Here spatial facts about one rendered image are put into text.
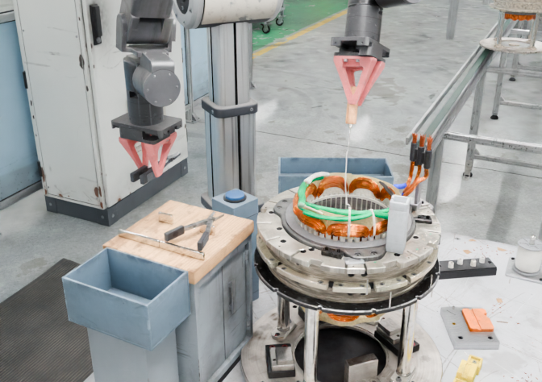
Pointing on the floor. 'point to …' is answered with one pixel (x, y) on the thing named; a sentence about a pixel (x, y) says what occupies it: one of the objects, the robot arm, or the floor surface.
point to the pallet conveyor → (445, 116)
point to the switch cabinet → (85, 95)
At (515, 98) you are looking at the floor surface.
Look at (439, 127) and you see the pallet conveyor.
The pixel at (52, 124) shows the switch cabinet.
